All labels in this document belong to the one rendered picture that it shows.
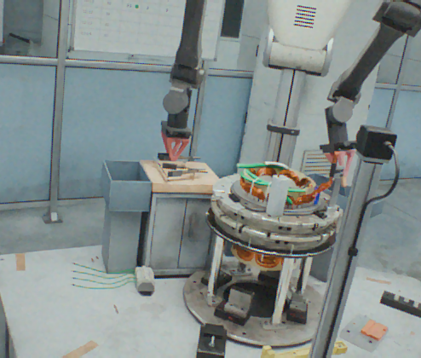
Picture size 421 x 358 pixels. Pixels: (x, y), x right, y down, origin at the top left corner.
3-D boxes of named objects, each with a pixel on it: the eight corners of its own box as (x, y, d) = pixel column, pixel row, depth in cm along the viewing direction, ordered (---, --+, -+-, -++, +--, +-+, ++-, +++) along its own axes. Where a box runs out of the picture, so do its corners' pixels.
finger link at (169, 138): (163, 164, 143) (168, 130, 140) (157, 155, 149) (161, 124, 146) (187, 164, 145) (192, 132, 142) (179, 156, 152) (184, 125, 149)
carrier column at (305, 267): (297, 298, 141) (314, 229, 134) (292, 293, 143) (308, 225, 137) (304, 297, 142) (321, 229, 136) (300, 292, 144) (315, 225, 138)
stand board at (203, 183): (152, 192, 134) (152, 183, 134) (139, 167, 151) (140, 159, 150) (224, 193, 141) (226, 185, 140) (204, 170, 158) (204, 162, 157)
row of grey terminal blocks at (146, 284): (154, 296, 136) (156, 282, 134) (136, 296, 135) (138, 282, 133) (150, 276, 145) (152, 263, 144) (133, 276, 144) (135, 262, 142)
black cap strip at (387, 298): (431, 321, 143) (433, 315, 142) (379, 303, 149) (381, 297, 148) (433, 314, 147) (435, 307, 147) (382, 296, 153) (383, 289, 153)
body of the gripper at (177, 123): (169, 136, 139) (173, 109, 137) (159, 126, 148) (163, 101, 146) (192, 138, 142) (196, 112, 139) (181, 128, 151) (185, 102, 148)
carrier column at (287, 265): (272, 329, 126) (289, 254, 119) (267, 323, 128) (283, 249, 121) (280, 328, 127) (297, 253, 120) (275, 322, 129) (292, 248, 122)
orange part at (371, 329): (378, 342, 128) (379, 338, 127) (360, 332, 130) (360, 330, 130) (387, 330, 133) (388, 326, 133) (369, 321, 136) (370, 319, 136)
